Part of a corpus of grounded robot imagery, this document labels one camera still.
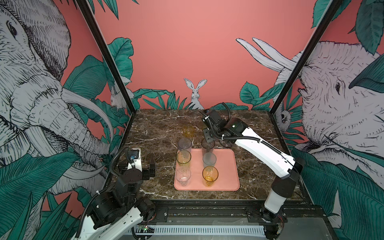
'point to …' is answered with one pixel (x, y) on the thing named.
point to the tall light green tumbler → (183, 158)
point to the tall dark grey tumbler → (207, 147)
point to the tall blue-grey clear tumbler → (185, 144)
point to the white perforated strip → (200, 230)
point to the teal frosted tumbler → (209, 159)
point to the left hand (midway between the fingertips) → (142, 156)
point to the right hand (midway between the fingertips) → (206, 131)
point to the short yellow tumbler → (188, 130)
